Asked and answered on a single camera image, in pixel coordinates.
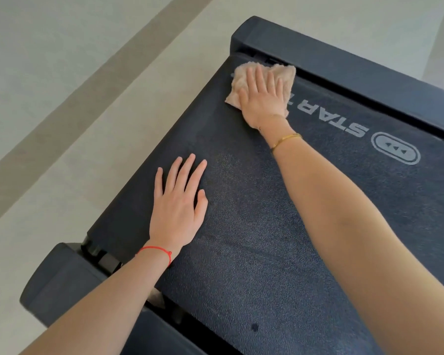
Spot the gold bangle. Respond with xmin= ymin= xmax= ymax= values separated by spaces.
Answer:
xmin=270 ymin=133 xmax=303 ymax=154

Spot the beige cleaning cloth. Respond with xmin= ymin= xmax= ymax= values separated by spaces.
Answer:
xmin=224 ymin=61 xmax=296 ymax=119

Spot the person's right forearm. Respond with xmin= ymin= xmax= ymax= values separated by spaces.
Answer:
xmin=259 ymin=116 xmax=444 ymax=355

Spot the black treadmill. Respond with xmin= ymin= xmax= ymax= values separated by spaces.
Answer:
xmin=19 ymin=15 xmax=444 ymax=355

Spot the red string bracelet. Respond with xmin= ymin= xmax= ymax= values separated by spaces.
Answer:
xmin=137 ymin=246 xmax=173 ymax=268

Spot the person's right hand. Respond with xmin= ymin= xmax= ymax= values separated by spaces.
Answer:
xmin=238 ymin=66 xmax=293 ymax=131

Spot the person's left hand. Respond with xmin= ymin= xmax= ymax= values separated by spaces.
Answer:
xmin=149 ymin=153 xmax=209 ymax=255

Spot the person's left forearm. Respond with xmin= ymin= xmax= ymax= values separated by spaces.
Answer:
xmin=20 ymin=247 xmax=171 ymax=355

